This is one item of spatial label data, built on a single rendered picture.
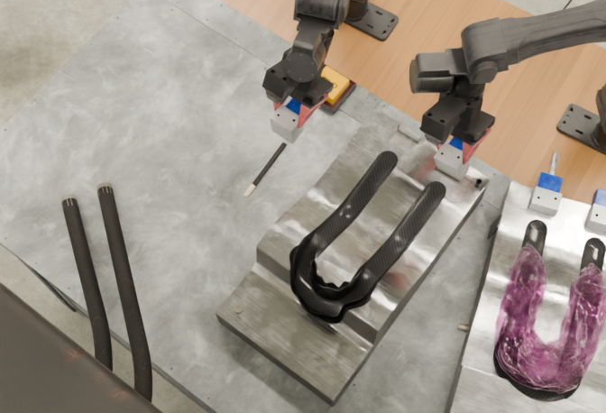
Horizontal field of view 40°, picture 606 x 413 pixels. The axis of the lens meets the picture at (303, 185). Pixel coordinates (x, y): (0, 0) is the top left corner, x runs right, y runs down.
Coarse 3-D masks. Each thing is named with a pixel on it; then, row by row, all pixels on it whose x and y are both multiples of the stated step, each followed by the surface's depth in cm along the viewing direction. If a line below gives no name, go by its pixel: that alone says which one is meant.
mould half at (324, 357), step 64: (384, 128) 161; (320, 192) 156; (384, 192) 156; (448, 192) 155; (256, 256) 151; (320, 256) 145; (256, 320) 149; (320, 320) 148; (384, 320) 140; (320, 384) 144
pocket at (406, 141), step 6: (396, 132) 163; (402, 132) 162; (408, 132) 162; (390, 138) 162; (396, 138) 163; (402, 138) 163; (408, 138) 163; (414, 138) 161; (396, 144) 162; (402, 144) 162; (408, 144) 162; (414, 144) 162; (408, 150) 162
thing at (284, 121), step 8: (288, 104) 157; (296, 104) 156; (280, 112) 154; (288, 112) 154; (296, 112) 156; (272, 120) 154; (280, 120) 154; (288, 120) 154; (296, 120) 154; (272, 128) 158; (280, 128) 155; (288, 128) 153; (296, 128) 154; (280, 136) 158; (288, 136) 156; (296, 136) 157
